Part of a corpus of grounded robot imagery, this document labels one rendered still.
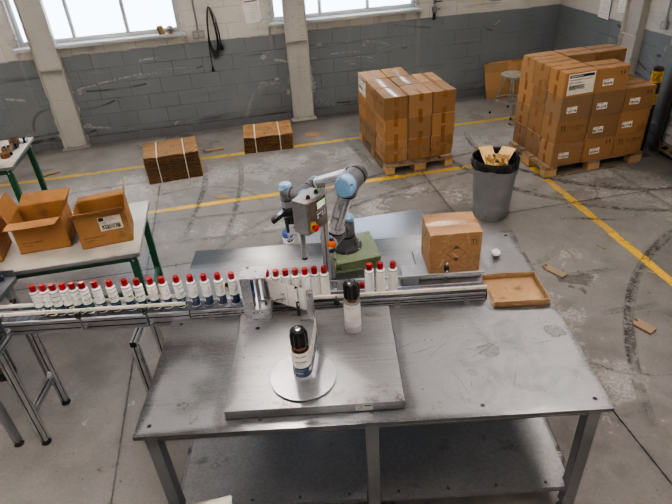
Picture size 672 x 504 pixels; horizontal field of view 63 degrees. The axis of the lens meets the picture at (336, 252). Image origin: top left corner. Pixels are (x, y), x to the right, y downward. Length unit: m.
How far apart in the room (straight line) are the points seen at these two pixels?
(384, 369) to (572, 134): 4.30
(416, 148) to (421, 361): 3.98
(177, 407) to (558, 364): 1.80
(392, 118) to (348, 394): 4.14
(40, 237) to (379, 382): 2.68
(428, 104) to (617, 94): 1.91
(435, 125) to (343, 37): 2.38
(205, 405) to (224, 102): 6.04
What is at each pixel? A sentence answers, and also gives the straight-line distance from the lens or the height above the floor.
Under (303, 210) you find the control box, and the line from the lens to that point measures 2.79.
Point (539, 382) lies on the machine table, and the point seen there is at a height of 0.83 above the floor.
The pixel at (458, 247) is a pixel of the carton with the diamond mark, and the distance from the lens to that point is 3.23.
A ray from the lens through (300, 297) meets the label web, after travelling 2.91.
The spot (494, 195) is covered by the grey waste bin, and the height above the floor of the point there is 0.30.
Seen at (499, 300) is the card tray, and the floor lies 0.83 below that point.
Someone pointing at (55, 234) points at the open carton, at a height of 0.89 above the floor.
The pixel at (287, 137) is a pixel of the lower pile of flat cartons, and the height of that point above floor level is 0.16.
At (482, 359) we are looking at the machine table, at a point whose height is 0.83.
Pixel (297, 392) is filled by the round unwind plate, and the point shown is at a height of 0.89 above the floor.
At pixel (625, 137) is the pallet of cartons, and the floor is 0.35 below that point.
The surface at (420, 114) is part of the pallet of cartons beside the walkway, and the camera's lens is 6.30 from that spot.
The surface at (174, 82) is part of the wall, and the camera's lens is 8.16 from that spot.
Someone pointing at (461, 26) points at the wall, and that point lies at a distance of 8.71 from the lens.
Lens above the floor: 2.77
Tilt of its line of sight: 33 degrees down
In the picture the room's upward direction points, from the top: 4 degrees counter-clockwise
